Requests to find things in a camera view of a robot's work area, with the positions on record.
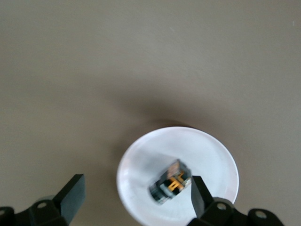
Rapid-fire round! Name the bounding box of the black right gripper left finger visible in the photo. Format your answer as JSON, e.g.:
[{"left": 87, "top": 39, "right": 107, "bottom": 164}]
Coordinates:
[{"left": 0, "top": 173, "right": 87, "bottom": 226}]

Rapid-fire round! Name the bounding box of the pink plate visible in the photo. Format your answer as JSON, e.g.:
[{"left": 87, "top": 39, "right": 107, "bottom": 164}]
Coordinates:
[{"left": 116, "top": 126, "right": 240, "bottom": 226}]

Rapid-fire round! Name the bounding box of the orange push button switch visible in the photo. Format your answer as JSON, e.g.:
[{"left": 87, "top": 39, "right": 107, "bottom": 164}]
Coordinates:
[{"left": 149, "top": 159, "right": 193, "bottom": 205}]

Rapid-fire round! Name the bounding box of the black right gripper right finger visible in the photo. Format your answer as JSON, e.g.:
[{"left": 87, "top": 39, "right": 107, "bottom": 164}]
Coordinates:
[{"left": 189, "top": 175, "right": 284, "bottom": 226}]

